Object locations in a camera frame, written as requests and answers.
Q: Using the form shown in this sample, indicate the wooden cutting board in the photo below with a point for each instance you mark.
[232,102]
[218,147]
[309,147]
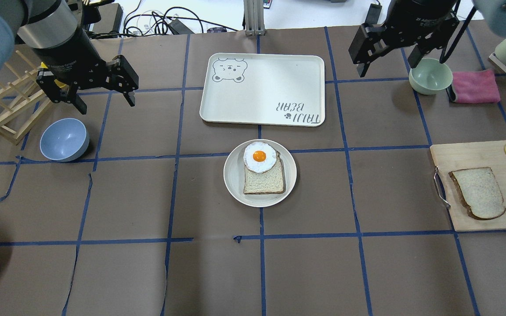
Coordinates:
[450,157]

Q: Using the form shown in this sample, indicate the bread slice on plate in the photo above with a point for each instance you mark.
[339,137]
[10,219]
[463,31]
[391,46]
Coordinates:
[270,182]

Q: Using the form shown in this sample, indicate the blue bowl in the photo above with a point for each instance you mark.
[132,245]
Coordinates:
[64,140]

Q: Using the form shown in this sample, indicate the bread slice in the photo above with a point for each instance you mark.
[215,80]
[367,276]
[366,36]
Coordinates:
[479,192]
[270,182]

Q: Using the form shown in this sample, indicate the black power adapter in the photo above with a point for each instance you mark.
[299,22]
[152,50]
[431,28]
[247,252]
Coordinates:
[176,27]

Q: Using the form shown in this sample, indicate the white round plate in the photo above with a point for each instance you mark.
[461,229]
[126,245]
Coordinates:
[234,176]

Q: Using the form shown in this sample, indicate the pink cloth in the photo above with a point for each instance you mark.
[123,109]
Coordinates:
[473,88]

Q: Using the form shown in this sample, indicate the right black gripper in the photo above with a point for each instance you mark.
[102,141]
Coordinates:
[420,11]

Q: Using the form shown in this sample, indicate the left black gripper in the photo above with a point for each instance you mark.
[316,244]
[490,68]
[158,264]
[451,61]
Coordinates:
[65,51]

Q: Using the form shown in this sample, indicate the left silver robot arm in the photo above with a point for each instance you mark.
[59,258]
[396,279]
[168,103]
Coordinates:
[55,34]

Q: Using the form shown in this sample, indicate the cream bear serving tray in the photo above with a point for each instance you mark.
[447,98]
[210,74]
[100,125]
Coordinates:
[264,89]

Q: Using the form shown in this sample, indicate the fried egg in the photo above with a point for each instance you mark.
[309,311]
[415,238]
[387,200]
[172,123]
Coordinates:
[259,157]

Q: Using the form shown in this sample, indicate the wooden dish rack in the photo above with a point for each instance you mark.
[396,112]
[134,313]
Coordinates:
[22,102]

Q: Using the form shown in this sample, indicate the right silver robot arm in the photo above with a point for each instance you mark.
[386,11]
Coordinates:
[493,11]

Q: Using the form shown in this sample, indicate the green bowl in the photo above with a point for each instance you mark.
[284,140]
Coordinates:
[430,77]

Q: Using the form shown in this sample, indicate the aluminium frame post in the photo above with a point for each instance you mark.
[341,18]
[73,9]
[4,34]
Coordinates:
[254,18]

